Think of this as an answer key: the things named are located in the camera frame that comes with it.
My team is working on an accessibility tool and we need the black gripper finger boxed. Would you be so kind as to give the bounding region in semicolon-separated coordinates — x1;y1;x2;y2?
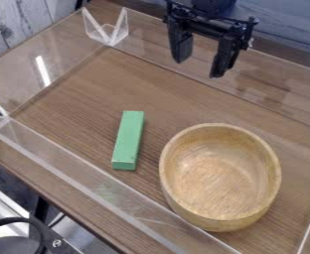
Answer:
167;17;193;64
209;36;240;78

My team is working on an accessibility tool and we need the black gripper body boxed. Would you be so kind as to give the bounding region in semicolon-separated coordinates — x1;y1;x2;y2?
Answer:
162;0;258;50

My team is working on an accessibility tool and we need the green rectangular block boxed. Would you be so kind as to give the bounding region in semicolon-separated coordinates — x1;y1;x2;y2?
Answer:
110;111;144;171

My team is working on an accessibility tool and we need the brown wooden bowl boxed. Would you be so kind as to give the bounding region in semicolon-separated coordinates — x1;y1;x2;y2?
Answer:
158;123;282;232

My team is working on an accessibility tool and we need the black metal table leg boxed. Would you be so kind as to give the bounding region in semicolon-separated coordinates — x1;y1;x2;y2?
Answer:
34;197;50;222

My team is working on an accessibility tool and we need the clear acrylic corner bracket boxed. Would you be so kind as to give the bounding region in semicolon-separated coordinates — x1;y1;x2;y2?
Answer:
81;8;128;47

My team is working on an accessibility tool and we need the clear acrylic tray wall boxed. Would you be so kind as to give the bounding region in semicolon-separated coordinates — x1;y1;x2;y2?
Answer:
0;0;310;254

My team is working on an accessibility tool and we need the black cable on floor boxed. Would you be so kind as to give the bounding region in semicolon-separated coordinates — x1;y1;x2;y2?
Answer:
0;216;49;254

